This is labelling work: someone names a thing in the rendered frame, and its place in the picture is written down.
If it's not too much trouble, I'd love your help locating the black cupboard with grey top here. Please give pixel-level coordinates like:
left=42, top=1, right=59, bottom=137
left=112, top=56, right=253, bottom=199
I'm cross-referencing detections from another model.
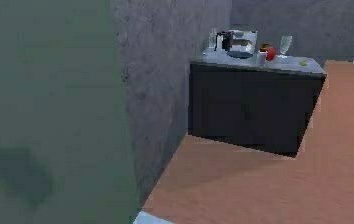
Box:
left=187, top=46, right=327, bottom=158

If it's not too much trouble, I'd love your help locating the clear glass bottle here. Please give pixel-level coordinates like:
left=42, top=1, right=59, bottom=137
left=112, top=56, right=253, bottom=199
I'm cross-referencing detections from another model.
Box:
left=208, top=28, right=218, bottom=51

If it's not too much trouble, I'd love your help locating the dark round plate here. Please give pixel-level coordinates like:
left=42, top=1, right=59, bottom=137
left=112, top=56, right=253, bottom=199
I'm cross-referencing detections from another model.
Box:
left=227, top=49, right=255, bottom=60

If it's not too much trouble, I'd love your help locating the black coffee machine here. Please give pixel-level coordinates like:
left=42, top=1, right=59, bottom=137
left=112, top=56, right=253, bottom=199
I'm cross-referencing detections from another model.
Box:
left=215, top=30, right=235, bottom=53

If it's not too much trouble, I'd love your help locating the clear glass container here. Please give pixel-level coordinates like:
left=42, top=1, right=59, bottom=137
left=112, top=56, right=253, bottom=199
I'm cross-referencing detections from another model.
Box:
left=232, top=29, right=259, bottom=54

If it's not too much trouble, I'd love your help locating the white cup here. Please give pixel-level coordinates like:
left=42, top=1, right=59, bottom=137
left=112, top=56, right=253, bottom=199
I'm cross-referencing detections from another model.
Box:
left=256, top=50, right=268, bottom=67

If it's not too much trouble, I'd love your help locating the red apple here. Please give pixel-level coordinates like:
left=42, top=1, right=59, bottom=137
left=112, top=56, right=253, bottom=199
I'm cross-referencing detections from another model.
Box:
left=265, top=46, right=277, bottom=62

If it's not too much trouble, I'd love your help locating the clear wine glass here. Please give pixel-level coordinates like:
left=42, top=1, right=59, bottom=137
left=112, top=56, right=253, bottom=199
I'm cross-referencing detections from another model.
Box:
left=278, top=34, right=293, bottom=59

